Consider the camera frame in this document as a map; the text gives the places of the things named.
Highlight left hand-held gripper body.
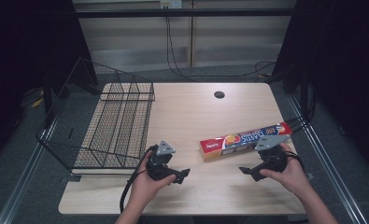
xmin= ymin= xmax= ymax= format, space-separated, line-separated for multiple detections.
xmin=146 ymin=139 xmax=177 ymax=182

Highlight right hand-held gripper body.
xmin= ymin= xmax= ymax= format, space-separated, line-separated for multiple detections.
xmin=254 ymin=133 xmax=291 ymax=175

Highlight long red plastic wrap box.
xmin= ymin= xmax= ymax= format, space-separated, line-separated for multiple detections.
xmin=199 ymin=121 xmax=293 ymax=162

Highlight black wire basket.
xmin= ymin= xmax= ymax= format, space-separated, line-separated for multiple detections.
xmin=35 ymin=57 xmax=156 ymax=175

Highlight person's right hand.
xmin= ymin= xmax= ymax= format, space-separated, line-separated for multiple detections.
xmin=260 ymin=142 xmax=308 ymax=197

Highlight person's left hand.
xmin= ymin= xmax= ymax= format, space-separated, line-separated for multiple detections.
xmin=130 ymin=150 xmax=177 ymax=207

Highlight dark curtain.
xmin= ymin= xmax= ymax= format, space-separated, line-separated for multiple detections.
xmin=0 ymin=0 xmax=98 ymax=169
xmin=267 ymin=0 xmax=369 ymax=175

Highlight yellow floor object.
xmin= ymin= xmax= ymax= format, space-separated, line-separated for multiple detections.
xmin=31 ymin=95 xmax=46 ymax=109

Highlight black horizontal bar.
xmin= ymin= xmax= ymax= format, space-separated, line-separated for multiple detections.
xmin=74 ymin=8 xmax=296 ymax=19

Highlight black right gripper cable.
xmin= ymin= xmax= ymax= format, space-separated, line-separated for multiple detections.
xmin=284 ymin=150 xmax=305 ymax=173

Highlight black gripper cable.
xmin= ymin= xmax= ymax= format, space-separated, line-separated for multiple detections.
xmin=284 ymin=150 xmax=305 ymax=173
xmin=119 ymin=144 xmax=159 ymax=215

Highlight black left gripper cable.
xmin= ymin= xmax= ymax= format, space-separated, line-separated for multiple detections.
xmin=119 ymin=144 xmax=159 ymax=215

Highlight black cable bundle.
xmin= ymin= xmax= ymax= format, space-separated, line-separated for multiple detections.
xmin=285 ymin=90 xmax=317 ymax=134

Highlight metal floor rail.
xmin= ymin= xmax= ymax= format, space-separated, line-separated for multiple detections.
xmin=287 ymin=95 xmax=369 ymax=224
xmin=0 ymin=119 xmax=59 ymax=224

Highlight black hanging wall cable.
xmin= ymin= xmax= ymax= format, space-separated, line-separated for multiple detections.
xmin=164 ymin=16 xmax=277 ymax=79

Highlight white wall socket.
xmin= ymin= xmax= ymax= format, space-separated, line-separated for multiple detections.
xmin=160 ymin=0 xmax=183 ymax=9

